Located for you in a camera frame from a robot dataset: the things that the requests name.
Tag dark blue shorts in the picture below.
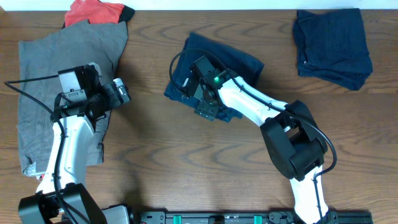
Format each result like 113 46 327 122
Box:
164 32 265 123

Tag grey shorts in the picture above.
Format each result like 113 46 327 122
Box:
17 20 129 177

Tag red and black garment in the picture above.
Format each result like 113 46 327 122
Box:
64 0 135 27

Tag folded dark blue garment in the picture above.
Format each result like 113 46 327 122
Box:
292 8 373 91

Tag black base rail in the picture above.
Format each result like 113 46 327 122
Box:
130 211 373 224

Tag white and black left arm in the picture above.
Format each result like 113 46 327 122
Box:
19 62 131 223

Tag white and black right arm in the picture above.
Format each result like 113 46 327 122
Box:
183 56 328 223

